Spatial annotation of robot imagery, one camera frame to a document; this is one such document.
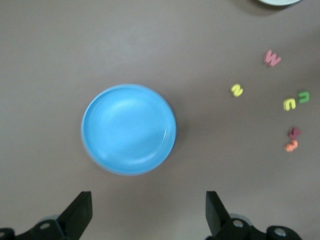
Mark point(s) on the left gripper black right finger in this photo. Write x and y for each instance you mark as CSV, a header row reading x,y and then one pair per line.
x,y
220,220

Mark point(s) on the blue plate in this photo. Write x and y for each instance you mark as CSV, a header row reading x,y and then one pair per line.
x,y
127,130

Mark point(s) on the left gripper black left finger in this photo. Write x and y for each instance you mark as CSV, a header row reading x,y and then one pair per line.
x,y
75,220

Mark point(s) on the pink foam letter w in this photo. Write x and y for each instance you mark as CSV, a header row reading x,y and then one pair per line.
x,y
269,57

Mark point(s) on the green letter c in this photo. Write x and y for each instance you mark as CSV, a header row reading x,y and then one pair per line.
x,y
303,93

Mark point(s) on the beige plate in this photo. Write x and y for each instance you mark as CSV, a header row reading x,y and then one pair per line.
x,y
280,1

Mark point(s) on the orange foam letter t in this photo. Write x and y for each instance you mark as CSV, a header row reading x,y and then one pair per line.
x,y
291,146

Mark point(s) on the yellow foam letter s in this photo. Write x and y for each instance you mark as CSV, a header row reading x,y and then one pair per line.
x,y
237,90

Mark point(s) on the dark red foam letter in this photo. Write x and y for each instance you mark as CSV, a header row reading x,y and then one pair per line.
x,y
294,133

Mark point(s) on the yellow foam letter u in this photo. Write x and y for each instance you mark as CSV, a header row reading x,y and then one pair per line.
x,y
285,105

